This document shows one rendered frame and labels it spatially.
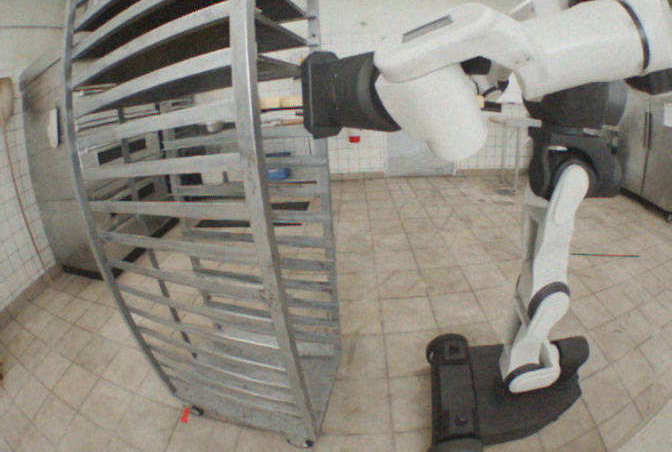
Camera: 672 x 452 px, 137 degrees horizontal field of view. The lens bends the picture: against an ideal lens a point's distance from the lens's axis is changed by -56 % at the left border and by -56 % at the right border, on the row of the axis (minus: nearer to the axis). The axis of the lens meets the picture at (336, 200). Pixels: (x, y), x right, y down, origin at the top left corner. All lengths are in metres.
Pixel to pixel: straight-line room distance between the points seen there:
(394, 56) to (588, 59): 0.16
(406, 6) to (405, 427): 4.43
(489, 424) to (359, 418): 0.52
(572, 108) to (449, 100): 0.45
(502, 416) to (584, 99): 1.00
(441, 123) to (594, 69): 0.15
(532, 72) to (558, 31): 0.04
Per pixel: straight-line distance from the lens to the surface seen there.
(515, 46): 0.23
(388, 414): 1.29
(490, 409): 1.17
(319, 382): 1.22
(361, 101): 0.28
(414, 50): 0.22
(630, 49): 0.27
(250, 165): 0.46
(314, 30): 0.90
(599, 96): 0.70
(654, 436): 0.96
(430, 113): 0.25
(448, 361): 1.23
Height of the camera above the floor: 1.14
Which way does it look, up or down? 19 degrees down
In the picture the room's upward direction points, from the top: 4 degrees counter-clockwise
